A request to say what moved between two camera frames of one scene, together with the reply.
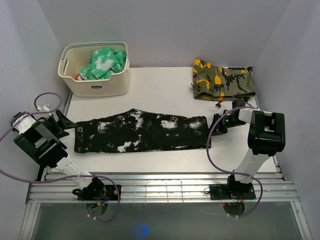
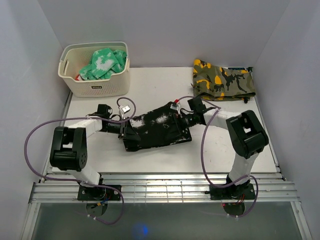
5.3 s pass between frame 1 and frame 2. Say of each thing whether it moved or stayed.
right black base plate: stayed
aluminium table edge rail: stayed
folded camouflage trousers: stayed
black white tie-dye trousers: moved
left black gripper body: moved
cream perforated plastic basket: stayed
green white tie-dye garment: stayed
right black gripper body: moved
